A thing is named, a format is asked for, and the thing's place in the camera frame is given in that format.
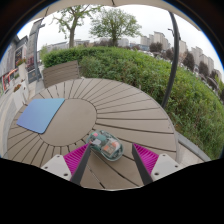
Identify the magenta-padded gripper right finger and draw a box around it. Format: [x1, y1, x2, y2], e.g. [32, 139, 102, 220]
[131, 143, 183, 186]

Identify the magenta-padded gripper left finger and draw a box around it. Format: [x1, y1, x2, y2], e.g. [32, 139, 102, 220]
[40, 142, 92, 186]

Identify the transparent green computer mouse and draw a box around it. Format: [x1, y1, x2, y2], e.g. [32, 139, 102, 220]
[86, 129, 124, 162]

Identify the blue mouse pad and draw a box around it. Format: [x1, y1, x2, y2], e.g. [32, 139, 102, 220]
[16, 97, 66, 135]

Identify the white planter with orange flowers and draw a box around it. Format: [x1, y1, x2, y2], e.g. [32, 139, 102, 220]
[13, 83, 29, 111]

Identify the grey-brown slatted chair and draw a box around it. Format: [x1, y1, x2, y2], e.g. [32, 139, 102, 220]
[42, 59, 81, 88]

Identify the green hedge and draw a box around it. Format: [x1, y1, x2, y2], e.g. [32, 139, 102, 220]
[42, 46, 224, 159]

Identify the white planter with green plants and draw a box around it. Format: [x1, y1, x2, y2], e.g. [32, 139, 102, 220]
[15, 58, 29, 83]

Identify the low shopfront building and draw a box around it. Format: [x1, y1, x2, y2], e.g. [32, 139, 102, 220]
[0, 34, 29, 98]

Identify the tall dark sign pillar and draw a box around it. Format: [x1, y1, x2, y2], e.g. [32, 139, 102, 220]
[25, 18, 46, 84]

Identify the group of apartment buildings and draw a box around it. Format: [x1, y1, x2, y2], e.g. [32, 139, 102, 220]
[139, 30, 223, 83]

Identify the sparse tree with bare trunk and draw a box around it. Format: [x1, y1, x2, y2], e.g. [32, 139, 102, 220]
[51, 4, 101, 49]

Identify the round leafy tree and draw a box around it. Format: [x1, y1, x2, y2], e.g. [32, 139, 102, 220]
[89, 8, 143, 48]

